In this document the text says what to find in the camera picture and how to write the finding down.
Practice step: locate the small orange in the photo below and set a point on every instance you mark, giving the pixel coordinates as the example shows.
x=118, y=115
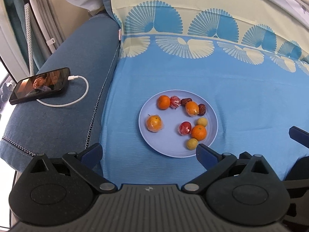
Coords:
x=163, y=102

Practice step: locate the dark red date right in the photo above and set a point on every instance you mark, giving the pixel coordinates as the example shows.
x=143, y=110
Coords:
x=202, y=109

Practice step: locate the dark red date left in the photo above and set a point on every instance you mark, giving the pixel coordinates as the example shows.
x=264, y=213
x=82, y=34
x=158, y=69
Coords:
x=184, y=101

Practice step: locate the yellow-green longan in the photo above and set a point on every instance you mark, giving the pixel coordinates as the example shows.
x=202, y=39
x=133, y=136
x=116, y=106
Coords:
x=202, y=121
x=192, y=143

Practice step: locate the dark red date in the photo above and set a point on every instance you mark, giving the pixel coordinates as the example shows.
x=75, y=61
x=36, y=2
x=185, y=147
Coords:
x=184, y=101
x=202, y=109

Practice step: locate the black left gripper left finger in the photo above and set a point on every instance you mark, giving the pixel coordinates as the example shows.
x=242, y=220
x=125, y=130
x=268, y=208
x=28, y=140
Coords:
x=75, y=164

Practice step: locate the light blue round plate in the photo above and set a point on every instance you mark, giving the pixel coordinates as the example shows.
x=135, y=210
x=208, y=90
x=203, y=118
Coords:
x=168, y=141

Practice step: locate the blue sofa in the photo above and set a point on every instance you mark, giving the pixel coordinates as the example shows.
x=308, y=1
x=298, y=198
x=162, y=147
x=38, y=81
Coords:
x=71, y=120

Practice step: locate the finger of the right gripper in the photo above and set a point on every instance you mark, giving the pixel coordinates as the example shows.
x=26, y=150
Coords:
x=245, y=155

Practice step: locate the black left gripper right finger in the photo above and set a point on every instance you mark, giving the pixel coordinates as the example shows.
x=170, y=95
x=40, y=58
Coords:
x=227, y=174

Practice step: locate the black smartphone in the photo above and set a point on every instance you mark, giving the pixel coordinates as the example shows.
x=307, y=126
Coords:
x=40, y=86

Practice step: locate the small red fruit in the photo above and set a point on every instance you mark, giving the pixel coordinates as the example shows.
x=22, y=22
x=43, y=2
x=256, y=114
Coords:
x=185, y=128

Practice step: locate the bare orange on plate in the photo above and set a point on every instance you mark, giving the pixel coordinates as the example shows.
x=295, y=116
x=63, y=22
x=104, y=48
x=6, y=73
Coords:
x=199, y=132

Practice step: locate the wrapped orange on plate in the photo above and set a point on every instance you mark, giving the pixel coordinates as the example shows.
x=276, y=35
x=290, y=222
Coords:
x=154, y=123

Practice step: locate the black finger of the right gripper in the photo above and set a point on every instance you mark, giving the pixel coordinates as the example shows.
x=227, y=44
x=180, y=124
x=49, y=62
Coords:
x=299, y=136

